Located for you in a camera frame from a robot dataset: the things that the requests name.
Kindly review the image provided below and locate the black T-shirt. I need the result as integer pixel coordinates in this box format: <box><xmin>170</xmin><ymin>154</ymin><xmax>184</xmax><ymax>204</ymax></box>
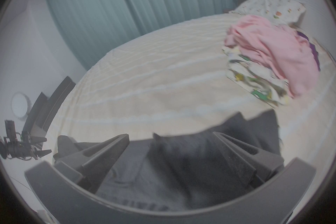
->
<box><xmin>54</xmin><ymin>110</ymin><xmax>283</xmax><ymax>211</ymax></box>

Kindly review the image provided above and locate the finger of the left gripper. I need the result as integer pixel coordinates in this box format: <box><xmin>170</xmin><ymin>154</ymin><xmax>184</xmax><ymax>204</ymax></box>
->
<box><xmin>32</xmin><ymin>149</ymin><xmax>52</xmax><ymax>159</ymax></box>
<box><xmin>26</xmin><ymin>136</ymin><xmax>48</xmax><ymax>146</ymax></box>

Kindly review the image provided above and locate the pink garment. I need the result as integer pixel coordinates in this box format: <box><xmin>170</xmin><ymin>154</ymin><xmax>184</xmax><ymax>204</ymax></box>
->
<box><xmin>224</xmin><ymin>15</ymin><xmax>319</xmax><ymax>97</ymax></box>

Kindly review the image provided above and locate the bed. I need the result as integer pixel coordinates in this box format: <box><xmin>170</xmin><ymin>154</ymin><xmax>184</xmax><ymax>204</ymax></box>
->
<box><xmin>39</xmin><ymin>0</ymin><xmax>336</xmax><ymax>208</ymax></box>

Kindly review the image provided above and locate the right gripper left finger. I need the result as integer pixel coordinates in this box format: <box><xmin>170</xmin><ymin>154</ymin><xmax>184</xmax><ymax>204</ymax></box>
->
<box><xmin>53</xmin><ymin>134</ymin><xmax>130</xmax><ymax>192</ymax></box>

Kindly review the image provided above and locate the purple garment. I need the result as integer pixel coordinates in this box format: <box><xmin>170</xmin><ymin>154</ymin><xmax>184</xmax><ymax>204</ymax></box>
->
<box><xmin>297</xmin><ymin>30</ymin><xmax>321</xmax><ymax>71</ymax></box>

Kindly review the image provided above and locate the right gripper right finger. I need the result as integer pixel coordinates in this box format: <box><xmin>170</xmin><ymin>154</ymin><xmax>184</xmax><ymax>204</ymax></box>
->
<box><xmin>212</xmin><ymin>132</ymin><xmax>285</xmax><ymax>189</ymax></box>

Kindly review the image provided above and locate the white printed garment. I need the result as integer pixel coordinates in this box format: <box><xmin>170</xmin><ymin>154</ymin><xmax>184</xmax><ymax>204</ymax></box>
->
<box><xmin>222</xmin><ymin>46</ymin><xmax>289</xmax><ymax>108</ymax></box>

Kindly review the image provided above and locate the round white mirror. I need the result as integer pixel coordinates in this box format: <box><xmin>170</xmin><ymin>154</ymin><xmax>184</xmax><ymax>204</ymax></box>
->
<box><xmin>12</xmin><ymin>92</ymin><xmax>32</xmax><ymax>120</ymax></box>

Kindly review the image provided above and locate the white printed pillow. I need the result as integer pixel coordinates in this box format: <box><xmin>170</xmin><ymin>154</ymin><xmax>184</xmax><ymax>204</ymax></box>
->
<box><xmin>228</xmin><ymin>0</ymin><xmax>306</xmax><ymax>25</ymax></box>

